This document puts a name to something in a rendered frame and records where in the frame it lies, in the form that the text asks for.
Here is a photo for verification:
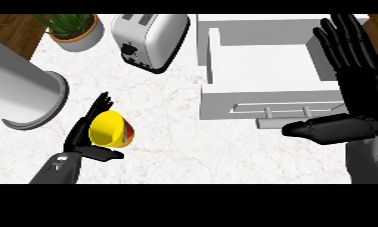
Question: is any white cabinet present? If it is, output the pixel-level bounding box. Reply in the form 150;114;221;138
194;13;370;67

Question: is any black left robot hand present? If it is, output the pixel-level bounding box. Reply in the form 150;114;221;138
61;91;125;163

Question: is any yellow cup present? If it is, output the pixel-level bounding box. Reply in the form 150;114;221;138
87;110;135;148

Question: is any potted green plant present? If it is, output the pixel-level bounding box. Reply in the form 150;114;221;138
27;13;106;53

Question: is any grey drawer handle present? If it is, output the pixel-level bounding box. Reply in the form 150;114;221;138
228;101;348;130

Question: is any white open drawer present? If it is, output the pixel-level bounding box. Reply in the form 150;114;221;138
197;27;348;121

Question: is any white toaster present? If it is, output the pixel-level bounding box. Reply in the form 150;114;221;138
109;13;191;75

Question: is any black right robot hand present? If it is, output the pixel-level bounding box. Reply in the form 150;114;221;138
280;13;378;146

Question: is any grey cylindrical container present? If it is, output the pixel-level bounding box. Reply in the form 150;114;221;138
0;43;70;131

